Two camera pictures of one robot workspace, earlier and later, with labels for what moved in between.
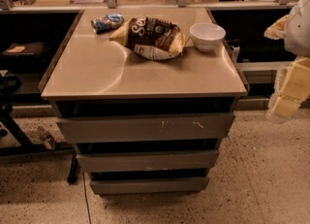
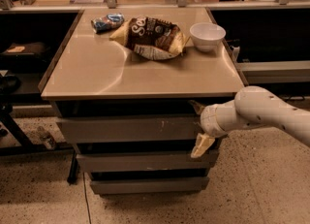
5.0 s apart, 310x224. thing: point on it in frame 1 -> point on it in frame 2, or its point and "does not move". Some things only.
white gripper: (298, 29) -> (207, 120)
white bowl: (206, 36) does not move
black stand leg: (73, 175) does not move
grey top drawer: (197, 129) does not move
